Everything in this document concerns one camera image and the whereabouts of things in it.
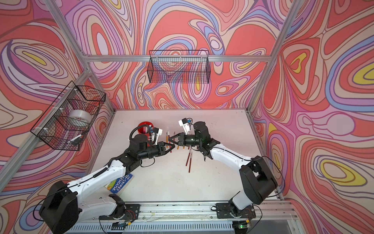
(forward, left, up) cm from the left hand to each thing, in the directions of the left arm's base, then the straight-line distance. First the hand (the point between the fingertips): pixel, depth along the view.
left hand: (176, 147), depth 74 cm
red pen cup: (+20, +22, -8) cm, 31 cm away
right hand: (+3, +4, 0) cm, 4 cm away
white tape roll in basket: (+10, +48, +12) cm, 50 cm away
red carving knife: (+4, -6, -21) cm, 22 cm away
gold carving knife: (0, -1, +1) cm, 1 cm away
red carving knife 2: (+2, -7, -20) cm, 22 cm away
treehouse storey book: (-14, +32, -18) cm, 40 cm away
